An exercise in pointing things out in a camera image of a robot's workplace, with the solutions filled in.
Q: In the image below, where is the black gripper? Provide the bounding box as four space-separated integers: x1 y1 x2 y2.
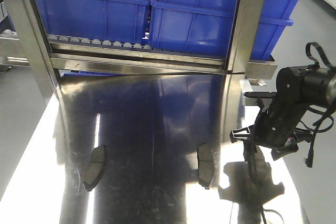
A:
229 95 310 161

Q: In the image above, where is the brake pad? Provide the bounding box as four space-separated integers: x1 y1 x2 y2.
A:
197 143 215 190
82 145 107 191

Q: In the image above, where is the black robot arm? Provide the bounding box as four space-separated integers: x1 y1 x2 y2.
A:
254 66 335 160

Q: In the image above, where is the large blue crate lower right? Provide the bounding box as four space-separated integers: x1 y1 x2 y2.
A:
149 0 293 60

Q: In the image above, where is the large blue crate left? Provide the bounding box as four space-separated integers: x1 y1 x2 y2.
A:
35 0 150 44

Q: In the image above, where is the steel roller rack frame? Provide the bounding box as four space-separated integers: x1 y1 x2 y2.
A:
47 34 278 80

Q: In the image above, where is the left steel rack post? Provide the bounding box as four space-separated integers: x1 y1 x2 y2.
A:
4 0 59 91

